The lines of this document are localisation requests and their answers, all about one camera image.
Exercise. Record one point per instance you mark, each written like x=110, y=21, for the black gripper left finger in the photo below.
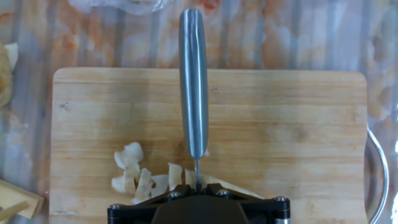
x=130, y=214

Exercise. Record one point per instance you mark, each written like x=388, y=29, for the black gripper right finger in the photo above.
x=267, y=213

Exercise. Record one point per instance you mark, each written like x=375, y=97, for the steel cleaver knife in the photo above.
x=193, y=77

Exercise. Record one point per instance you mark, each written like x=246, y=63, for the thin lotus root slice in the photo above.
x=143, y=186
x=129, y=155
x=175, y=175
x=160, y=183
x=122, y=183
x=190, y=177

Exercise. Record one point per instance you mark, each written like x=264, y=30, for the long lotus root strip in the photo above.
x=224, y=185

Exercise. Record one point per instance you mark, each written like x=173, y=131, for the small pale lotus root piece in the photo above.
x=12, y=54

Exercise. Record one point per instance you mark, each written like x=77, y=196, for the bamboo cutting board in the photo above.
x=280, y=124

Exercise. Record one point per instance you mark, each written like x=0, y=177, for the wooden peg dish rack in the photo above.
x=18, y=196

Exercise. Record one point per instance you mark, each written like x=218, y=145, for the marble pattern plastic mat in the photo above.
x=264, y=31

